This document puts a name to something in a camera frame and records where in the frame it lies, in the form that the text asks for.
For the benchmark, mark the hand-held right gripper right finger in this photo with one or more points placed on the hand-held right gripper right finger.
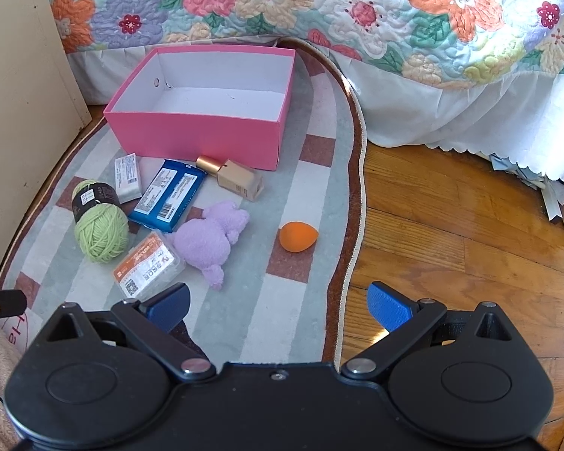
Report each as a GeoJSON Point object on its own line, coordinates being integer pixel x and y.
{"type": "Point", "coordinates": [389, 307]}

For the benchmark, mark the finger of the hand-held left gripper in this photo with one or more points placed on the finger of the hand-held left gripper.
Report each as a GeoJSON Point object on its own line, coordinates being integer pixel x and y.
{"type": "Point", "coordinates": [7, 301]}

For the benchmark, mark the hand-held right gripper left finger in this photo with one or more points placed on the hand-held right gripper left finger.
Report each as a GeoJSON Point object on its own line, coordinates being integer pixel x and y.
{"type": "Point", "coordinates": [167, 305]}

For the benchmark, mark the orange label plastic box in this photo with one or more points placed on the orange label plastic box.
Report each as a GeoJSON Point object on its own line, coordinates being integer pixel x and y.
{"type": "Point", "coordinates": [145, 268]}

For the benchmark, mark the purple plush toy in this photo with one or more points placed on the purple plush toy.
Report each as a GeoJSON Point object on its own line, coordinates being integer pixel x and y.
{"type": "Point", "coordinates": [202, 244]}

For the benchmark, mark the green yarn ball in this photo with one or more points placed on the green yarn ball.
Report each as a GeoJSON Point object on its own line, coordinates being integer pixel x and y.
{"type": "Point", "coordinates": [101, 235]}

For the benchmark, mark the orange fruit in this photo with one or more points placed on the orange fruit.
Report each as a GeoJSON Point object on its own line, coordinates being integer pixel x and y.
{"type": "Point", "coordinates": [298, 236]}

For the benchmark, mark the pink cardboard box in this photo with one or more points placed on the pink cardboard box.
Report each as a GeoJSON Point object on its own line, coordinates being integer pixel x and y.
{"type": "Point", "coordinates": [192, 141]}

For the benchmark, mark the blue packet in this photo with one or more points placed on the blue packet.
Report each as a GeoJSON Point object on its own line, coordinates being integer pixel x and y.
{"type": "Point", "coordinates": [167, 195]}

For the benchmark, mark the small white box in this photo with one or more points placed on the small white box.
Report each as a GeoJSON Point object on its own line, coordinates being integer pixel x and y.
{"type": "Point", "coordinates": [128, 178]}

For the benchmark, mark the beige foundation bottle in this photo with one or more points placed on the beige foundation bottle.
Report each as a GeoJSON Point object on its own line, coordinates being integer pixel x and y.
{"type": "Point", "coordinates": [239, 182]}

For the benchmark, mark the beige wooden board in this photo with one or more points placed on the beige wooden board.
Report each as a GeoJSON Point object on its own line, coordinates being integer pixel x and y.
{"type": "Point", "coordinates": [19, 103]}

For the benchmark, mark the papers under bed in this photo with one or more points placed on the papers under bed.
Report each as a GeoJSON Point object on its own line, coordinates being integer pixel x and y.
{"type": "Point", "coordinates": [559, 197]}

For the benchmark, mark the floral quilt bedspread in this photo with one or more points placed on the floral quilt bedspread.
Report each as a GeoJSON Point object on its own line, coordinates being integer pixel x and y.
{"type": "Point", "coordinates": [451, 112]}

